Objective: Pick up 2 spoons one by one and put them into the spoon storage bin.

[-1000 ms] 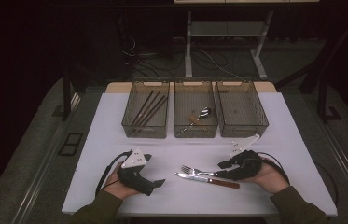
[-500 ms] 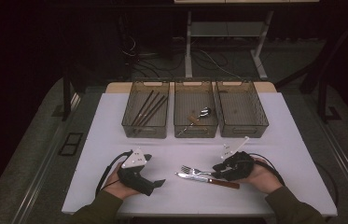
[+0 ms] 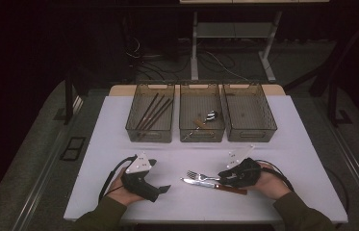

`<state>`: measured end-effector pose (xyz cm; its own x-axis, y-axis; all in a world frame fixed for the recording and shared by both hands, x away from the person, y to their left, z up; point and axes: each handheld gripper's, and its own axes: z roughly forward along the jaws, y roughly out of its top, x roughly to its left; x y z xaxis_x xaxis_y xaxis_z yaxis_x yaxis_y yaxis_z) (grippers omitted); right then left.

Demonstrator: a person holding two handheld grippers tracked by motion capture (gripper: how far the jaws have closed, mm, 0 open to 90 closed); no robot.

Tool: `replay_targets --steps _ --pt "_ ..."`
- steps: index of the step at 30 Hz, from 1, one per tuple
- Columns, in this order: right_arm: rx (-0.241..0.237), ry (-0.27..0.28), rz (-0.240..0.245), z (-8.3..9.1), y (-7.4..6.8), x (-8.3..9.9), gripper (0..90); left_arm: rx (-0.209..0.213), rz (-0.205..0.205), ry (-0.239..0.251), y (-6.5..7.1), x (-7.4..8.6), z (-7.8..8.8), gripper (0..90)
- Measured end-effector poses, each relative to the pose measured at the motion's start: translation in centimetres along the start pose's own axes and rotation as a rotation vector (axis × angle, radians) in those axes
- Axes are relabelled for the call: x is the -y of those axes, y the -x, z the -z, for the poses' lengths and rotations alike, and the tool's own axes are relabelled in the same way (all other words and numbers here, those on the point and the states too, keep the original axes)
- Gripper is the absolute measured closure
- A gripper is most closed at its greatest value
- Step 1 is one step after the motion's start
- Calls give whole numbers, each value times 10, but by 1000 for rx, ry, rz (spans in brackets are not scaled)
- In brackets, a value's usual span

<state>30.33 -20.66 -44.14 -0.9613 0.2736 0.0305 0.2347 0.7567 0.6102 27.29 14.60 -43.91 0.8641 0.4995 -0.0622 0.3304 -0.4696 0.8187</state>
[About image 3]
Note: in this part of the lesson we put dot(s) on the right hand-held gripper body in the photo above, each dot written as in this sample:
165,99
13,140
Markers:
243,173

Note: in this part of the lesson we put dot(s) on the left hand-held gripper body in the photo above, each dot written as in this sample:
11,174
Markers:
138,179

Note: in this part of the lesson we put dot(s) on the small amber plastic spoon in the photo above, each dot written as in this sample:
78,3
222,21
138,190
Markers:
199,123

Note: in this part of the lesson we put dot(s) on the metal spoon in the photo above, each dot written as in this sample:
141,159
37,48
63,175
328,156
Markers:
211,115

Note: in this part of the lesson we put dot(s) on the smoky clear plastic bin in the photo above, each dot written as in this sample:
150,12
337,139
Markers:
201,112
149,112
249,112

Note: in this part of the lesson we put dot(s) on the black chopstick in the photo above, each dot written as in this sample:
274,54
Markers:
162,115
158,114

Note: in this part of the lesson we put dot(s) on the person's left hand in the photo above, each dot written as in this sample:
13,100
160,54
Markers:
119,192

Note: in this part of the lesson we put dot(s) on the person's right hand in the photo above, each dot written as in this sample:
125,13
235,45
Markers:
270,183

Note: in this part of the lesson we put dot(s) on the black metal stand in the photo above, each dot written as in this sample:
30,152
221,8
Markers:
68,102
332,106

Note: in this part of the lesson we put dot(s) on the grey metal stand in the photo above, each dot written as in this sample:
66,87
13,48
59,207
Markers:
194,48

